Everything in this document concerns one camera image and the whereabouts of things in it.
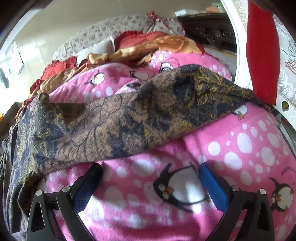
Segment dark carved wooden furniture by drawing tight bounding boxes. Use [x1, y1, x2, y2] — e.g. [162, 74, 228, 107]
[176, 13, 237, 56]

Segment red heart cushion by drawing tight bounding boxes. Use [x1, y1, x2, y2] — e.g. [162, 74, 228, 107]
[30, 57, 77, 93]
[114, 30, 170, 51]

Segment pink penguin print blanket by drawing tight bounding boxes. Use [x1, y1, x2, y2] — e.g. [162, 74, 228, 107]
[38, 50, 295, 241]

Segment brown furniture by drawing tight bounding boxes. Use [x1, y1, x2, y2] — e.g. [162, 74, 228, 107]
[0, 102, 28, 140]

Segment white wall papers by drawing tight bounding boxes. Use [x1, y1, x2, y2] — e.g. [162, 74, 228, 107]
[5, 40, 25, 73]

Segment floral padded headboard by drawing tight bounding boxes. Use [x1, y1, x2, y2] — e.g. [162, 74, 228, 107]
[52, 14, 185, 61]

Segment gold orange floral blanket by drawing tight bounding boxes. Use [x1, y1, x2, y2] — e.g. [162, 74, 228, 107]
[30, 35, 205, 96]

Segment dark hanging object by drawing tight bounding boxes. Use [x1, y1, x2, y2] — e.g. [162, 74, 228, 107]
[0, 67, 8, 89]

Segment white wooden frame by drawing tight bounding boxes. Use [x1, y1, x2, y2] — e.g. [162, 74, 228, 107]
[220, 0, 296, 121]

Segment red hanging cloth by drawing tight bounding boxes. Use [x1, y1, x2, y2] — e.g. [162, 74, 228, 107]
[245, 0, 278, 106]

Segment white lace cloth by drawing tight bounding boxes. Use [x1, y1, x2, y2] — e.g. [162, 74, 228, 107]
[270, 11, 296, 112]

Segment white pillow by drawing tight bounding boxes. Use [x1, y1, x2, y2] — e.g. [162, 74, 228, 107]
[75, 39, 116, 65]

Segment red frilled cloth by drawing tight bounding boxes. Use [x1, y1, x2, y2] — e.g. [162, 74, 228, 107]
[147, 10, 167, 24]

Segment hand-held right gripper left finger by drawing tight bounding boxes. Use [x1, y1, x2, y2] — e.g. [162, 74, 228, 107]
[26, 163, 102, 241]

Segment brown navy patterned garment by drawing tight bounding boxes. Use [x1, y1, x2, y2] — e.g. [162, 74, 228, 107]
[0, 64, 273, 241]

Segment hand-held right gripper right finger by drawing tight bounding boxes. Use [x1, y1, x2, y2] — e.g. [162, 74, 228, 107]
[199, 163, 275, 241]

